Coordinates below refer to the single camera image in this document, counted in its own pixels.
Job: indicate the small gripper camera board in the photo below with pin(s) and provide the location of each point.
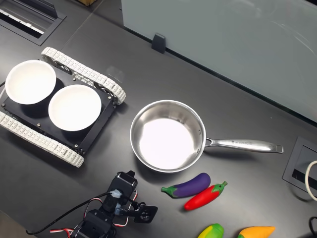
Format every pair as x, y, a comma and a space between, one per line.
146, 213

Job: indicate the tracked vehicle with white tracks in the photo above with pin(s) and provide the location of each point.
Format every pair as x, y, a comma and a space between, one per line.
81, 71

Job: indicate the frosted glass partition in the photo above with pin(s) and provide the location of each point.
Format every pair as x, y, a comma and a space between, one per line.
235, 37

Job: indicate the clear tape patch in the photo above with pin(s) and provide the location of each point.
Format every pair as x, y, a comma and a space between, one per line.
115, 73

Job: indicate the black partition clip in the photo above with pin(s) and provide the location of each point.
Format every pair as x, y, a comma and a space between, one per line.
158, 42

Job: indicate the yellow green toy corn cob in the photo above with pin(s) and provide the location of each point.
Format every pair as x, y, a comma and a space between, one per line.
213, 231

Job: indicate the red toy chilli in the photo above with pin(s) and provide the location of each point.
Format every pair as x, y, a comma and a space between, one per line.
201, 197

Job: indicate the orange toy carrot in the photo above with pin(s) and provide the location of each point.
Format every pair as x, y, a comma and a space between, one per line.
257, 232

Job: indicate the brown cardboard box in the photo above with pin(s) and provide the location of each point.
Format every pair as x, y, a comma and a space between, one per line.
88, 2

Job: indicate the white bowl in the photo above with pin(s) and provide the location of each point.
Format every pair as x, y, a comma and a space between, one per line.
74, 107
31, 81

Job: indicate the purple toy aubergine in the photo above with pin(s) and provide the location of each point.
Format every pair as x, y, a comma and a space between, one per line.
189, 187

